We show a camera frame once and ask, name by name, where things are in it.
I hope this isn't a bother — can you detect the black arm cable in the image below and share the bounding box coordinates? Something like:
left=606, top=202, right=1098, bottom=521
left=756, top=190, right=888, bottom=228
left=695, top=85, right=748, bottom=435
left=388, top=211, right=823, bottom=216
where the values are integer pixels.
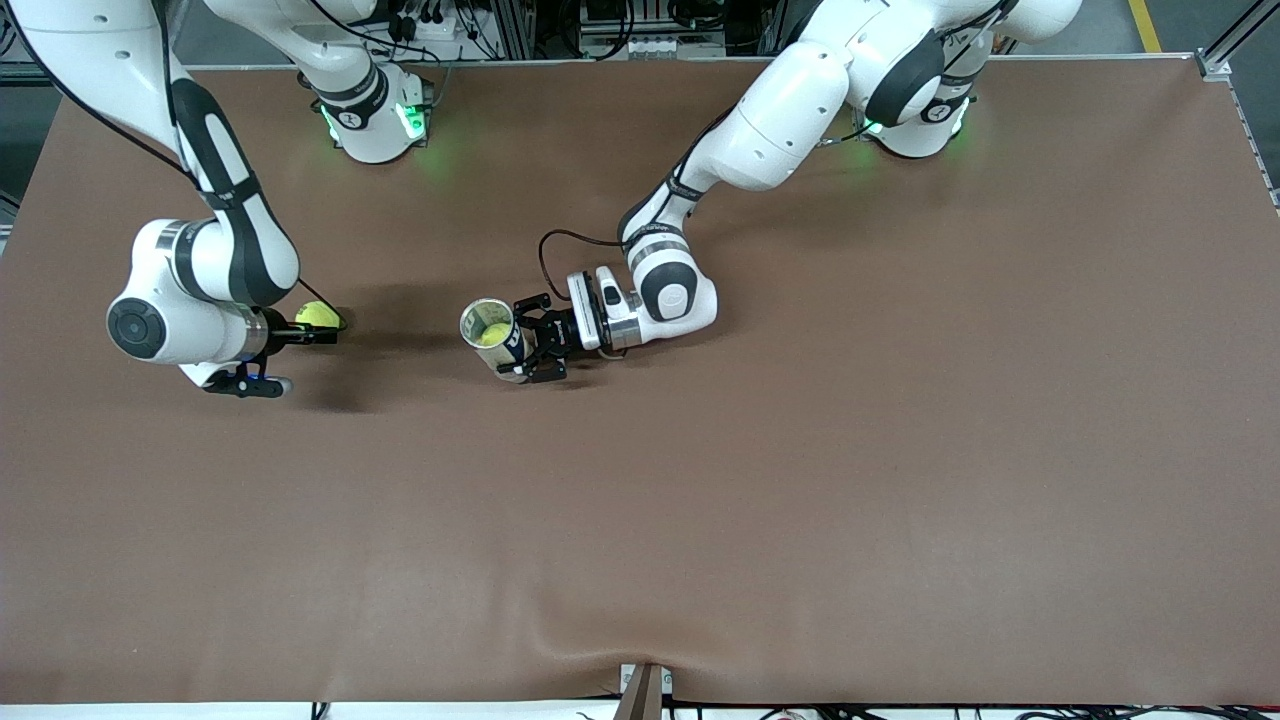
left=540, top=230, right=626, bottom=301
left=298, top=278, right=349, bottom=331

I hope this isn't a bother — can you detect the aluminium frame post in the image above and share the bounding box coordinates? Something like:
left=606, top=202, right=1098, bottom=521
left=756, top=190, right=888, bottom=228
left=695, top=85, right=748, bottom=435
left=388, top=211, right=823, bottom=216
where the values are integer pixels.
left=1195, top=0, right=1280, bottom=81

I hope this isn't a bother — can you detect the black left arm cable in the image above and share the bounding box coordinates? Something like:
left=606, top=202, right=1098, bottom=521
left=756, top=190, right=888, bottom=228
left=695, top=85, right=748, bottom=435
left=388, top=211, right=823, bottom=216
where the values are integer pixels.
left=540, top=230, right=626, bottom=301

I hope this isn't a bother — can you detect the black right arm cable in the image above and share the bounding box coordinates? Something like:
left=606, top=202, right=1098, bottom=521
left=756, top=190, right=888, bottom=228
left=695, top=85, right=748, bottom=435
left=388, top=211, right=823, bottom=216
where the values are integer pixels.
left=298, top=278, right=349, bottom=331

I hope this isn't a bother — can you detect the blue white tennis ball can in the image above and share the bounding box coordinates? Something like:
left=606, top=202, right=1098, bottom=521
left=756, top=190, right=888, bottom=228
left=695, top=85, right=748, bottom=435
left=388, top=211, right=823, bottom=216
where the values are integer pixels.
left=459, top=297, right=531, bottom=385

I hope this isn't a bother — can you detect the grey mount bracket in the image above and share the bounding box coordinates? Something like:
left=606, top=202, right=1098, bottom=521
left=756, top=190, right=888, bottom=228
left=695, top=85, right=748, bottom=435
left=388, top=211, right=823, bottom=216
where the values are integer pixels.
left=620, top=663, right=673, bottom=720

